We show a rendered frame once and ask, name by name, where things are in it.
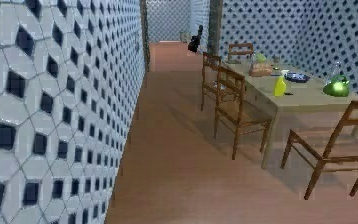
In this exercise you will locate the brown wooden chair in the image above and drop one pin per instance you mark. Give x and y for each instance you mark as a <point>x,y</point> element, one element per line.
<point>240,51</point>
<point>207,61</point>
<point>333,135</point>
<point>237,121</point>

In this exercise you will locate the brown bread loaf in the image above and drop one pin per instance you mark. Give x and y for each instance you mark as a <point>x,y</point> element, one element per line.
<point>260,70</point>

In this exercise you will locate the green lettuce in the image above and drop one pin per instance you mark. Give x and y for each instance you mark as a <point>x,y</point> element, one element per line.
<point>260,57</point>

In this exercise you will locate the yellow spray bottle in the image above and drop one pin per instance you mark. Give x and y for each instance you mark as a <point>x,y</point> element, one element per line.
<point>280,87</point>

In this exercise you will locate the grey glass cup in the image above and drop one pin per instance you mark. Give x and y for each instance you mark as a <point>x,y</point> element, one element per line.
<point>276,62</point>

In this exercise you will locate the small black utensil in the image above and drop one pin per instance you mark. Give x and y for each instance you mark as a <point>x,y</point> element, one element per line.
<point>288,94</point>

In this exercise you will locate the blue plate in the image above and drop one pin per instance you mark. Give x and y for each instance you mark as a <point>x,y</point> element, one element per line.
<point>297,78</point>

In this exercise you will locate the beige dining table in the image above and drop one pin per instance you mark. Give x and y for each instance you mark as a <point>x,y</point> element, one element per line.
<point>303,100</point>

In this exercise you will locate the green kettle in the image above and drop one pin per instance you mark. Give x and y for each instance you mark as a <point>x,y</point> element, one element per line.
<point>335,88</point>

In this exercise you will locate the clear glass jug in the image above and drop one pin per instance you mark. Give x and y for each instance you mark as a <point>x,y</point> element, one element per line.
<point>333,70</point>

